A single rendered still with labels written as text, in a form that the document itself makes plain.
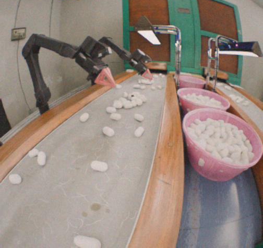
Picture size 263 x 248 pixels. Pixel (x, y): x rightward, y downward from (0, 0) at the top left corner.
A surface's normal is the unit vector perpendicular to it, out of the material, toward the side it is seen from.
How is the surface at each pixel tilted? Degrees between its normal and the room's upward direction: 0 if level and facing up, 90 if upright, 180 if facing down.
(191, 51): 90
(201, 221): 0
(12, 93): 90
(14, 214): 0
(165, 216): 0
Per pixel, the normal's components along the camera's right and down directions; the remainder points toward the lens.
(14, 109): 0.98, 0.07
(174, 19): -0.28, 0.46
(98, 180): -0.03, -0.88
